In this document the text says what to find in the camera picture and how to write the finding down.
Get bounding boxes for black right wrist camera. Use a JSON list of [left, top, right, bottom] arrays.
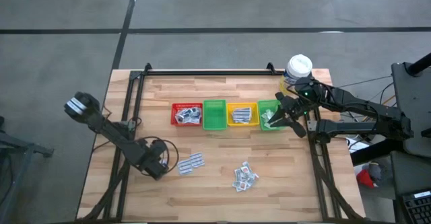
[[294, 77, 319, 99]]

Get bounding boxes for yellow Lysol wipes canister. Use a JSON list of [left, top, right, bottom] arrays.
[[279, 54, 313, 96]]

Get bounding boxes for black aluminium table frame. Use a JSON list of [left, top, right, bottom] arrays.
[[76, 62, 368, 224]]

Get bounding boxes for black keyboard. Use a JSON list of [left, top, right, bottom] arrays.
[[400, 190, 431, 224]]

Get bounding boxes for black desk bar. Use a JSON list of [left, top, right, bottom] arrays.
[[350, 133, 405, 166]]

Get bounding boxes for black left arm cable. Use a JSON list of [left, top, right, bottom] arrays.
[[134, 136, 180, 177]]

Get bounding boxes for red plastic basket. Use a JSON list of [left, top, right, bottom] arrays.
[[170, 102, 203, 127]]

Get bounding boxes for yellow plastic basket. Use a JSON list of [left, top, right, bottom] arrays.
[[226, 102, 260, 128]]

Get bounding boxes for black pole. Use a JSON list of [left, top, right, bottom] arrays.
[[405, 52, 431, 77]]

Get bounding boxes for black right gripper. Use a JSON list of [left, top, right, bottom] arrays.
[[267, 91, 318, 139]]

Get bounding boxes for green plastic basket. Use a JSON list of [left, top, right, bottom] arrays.
[[202, 99, 228, 131], [257, 100, 285, 132]]

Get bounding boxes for grey metal stand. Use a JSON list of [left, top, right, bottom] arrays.
[[0, 116, 55, 224]]

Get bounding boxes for white paper sheet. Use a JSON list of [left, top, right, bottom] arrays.
[[345, 138, 370, 154]]

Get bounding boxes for red grey fabric bundle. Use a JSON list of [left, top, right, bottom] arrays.
[[356, 162, 383, 188]]

